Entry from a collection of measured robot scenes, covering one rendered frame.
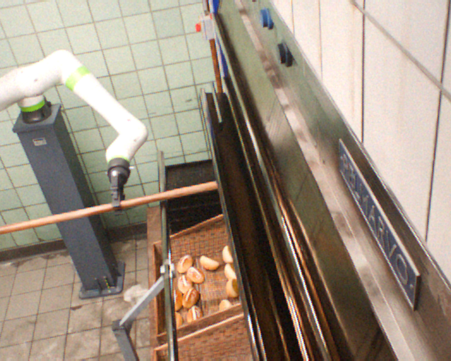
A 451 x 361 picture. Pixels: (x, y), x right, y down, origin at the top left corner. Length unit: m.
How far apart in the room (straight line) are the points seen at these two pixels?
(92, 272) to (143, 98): 1.08
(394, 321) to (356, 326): 0.15
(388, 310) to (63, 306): 3.00
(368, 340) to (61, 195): 2.45
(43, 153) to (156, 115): 0.75
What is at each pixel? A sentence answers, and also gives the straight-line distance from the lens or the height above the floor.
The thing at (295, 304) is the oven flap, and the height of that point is 1.47.
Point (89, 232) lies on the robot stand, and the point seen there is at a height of 0.48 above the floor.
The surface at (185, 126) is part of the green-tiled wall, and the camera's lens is 3.36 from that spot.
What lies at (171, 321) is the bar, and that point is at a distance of 1.67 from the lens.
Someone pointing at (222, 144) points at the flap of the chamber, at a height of 1.41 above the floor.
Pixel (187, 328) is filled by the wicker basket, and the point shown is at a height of 0.74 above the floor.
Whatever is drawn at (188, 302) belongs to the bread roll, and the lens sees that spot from 2.45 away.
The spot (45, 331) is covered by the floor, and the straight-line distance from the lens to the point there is 3.48.
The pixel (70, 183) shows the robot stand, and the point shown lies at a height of 0.83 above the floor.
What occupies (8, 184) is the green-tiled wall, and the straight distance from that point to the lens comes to 3.66.
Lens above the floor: 2.43
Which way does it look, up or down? 37 degrees down
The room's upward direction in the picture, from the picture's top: 10 degrees counter-clockwise
